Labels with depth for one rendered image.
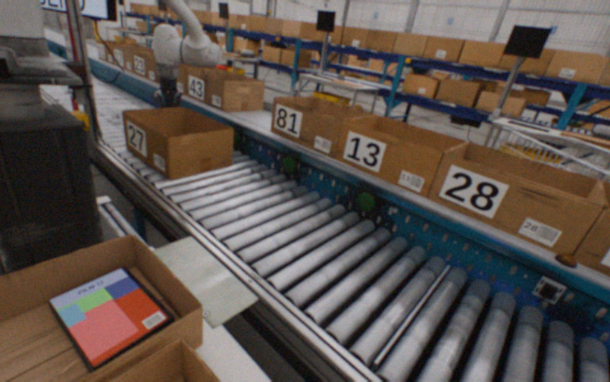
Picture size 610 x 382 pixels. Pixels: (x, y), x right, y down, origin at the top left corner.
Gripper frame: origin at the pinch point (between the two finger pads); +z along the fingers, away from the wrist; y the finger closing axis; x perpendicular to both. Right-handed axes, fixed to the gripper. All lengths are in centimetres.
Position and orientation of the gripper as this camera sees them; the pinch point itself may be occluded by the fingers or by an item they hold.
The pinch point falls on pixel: (170, 120)
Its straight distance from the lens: 164.1
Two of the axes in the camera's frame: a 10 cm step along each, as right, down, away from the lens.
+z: -1.5, 8.9, 4.4
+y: -6.6, 2.4, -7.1
